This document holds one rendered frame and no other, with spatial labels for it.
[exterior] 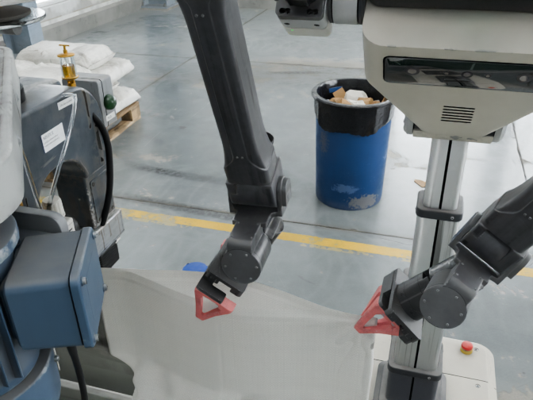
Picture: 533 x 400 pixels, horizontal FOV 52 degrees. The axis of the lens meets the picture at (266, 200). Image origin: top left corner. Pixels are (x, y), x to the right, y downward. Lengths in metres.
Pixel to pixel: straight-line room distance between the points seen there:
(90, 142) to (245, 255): 0.41
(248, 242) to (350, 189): 2.43
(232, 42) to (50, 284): 0.31
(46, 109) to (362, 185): 2.41
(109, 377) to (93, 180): 0.83
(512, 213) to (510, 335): 1.87
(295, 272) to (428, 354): 1.20
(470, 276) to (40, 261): 0.50
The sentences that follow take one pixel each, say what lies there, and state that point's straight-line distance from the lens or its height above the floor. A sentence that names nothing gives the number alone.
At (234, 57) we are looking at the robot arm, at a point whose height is 1.46.
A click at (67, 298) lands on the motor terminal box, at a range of 0.57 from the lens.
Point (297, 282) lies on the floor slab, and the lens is 2.64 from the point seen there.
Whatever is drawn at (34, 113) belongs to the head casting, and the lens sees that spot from 0.91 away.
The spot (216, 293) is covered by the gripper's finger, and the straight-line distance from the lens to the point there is 0.85.
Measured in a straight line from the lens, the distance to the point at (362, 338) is 0.90.
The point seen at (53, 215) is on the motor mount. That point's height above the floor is 1.31.
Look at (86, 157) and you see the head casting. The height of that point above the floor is 1.21.
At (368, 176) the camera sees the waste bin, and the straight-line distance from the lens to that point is 3.13.
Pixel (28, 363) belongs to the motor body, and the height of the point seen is 1.18.
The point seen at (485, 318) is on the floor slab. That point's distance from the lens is 2.60.
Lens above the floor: 1.62
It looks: 29 degrees down
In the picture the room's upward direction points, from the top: 1 degrees counter-clockwise
